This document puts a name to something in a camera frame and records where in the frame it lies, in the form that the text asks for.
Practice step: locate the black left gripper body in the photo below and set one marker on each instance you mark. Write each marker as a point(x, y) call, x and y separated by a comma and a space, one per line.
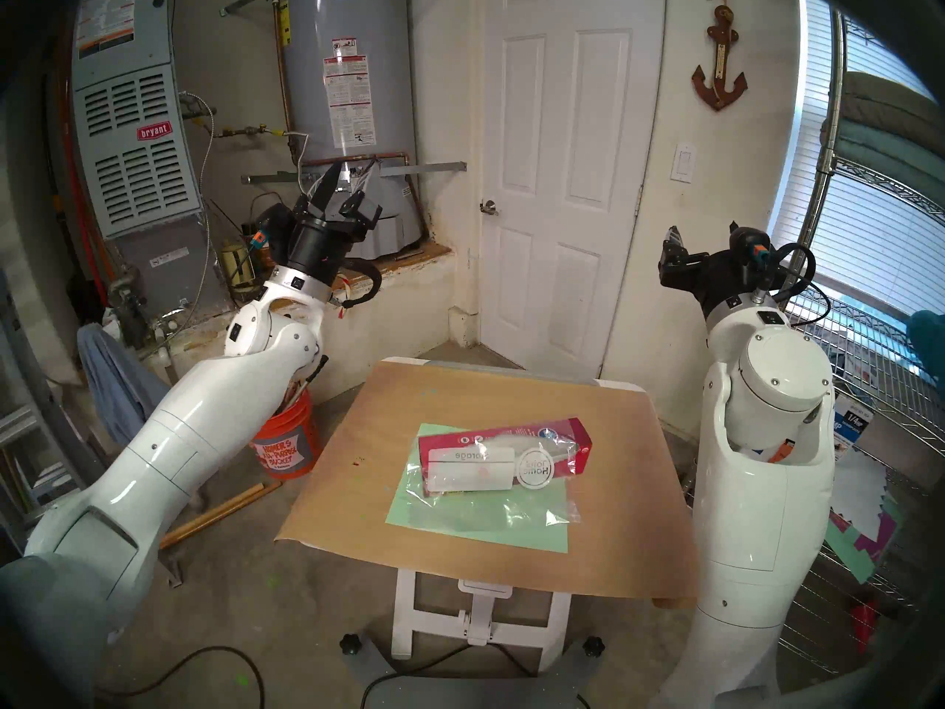
point(325, 242)

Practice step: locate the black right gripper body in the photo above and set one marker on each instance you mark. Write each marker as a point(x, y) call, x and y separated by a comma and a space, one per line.
point(701, 279)

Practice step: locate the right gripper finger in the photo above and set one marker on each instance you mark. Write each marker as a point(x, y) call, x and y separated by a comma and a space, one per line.
point(672, 244)

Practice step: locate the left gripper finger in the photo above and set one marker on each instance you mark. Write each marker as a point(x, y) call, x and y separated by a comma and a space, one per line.
point(360, 209)
point(328, 190)

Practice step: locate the long red carton box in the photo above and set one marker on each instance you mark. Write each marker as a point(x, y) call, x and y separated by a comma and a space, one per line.
point(509, 438)

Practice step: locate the clear ziplock bag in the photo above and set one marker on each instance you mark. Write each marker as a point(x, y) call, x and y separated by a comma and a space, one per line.
point(487, 493)

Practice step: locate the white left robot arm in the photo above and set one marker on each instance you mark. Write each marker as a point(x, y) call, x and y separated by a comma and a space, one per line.
point(170, 449)

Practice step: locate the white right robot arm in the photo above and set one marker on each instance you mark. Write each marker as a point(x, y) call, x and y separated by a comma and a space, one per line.
point(760, 478)

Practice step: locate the yellow metal can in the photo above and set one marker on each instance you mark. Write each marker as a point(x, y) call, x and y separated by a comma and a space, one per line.
point(238, 266)

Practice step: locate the yellow gas pipe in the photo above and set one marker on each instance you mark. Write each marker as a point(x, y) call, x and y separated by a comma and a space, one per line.
point(247, 131)

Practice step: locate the white panel door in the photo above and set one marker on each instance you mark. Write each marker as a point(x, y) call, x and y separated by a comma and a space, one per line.
point(568, 198)

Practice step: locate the grey water heater tank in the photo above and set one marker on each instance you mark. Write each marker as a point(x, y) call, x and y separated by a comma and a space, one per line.
point(384, 87)

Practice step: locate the metal door knob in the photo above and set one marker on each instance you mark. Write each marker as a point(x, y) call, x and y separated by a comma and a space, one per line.
point(488, 208)

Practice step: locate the black grip metal rod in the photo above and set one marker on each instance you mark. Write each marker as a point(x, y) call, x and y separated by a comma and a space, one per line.
point(314, 371)

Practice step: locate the white window blinds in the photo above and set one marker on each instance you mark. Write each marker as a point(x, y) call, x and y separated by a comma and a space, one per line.
point(878, 257)

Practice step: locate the grey Bryant furnace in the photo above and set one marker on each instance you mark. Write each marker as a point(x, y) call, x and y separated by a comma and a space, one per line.
point(140, 161)

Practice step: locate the orange plastic bucket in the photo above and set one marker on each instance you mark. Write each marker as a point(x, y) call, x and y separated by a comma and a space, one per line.
point(288, 442)

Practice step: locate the utility pump carton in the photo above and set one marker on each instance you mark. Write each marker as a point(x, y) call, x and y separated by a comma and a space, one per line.
point(849, 427)

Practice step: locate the grey green folded cushion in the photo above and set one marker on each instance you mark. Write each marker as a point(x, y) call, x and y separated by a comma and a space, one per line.
point(886, 146)

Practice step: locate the teal cloth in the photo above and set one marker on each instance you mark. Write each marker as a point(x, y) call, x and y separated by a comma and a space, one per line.
point(930, 342)

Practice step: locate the blue cloth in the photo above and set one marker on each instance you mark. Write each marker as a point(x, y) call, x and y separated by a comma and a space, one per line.
point(111, 382)

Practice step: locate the white scalloped paper sheet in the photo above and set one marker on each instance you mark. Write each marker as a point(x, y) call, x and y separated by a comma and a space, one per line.
point(860, 486)

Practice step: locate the light green paper mat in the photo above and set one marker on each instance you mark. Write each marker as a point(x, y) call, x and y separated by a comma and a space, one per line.
point(413, 512)

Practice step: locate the long wooden stick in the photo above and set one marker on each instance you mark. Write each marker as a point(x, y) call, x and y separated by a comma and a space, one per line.
point(221, 512)

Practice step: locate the green and pink papers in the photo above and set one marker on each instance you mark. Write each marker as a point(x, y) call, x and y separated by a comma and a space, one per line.
point(860, 545)

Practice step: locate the aluminium ladder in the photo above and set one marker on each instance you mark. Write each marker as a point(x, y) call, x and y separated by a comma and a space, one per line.
point(22, 434)

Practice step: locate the red plastic object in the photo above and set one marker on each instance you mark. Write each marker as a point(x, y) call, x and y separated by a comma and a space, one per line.
point(862, 626)

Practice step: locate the white folding table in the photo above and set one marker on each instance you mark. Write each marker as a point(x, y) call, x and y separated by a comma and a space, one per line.
point(480, 626)

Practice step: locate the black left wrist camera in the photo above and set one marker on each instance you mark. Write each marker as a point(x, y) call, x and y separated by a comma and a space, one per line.
point(273, 227)

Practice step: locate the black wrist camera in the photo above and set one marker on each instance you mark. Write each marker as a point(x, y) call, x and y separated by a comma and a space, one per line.
point(273, 227)
point(747, 249)

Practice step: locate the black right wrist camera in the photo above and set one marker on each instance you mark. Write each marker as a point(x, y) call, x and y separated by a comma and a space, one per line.
point(747, 249)

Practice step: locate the white light switch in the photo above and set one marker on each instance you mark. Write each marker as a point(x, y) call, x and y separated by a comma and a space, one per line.
point(684, 162)

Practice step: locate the brown anchor wall decoration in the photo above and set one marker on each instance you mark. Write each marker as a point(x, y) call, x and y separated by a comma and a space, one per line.
point(718, 94)

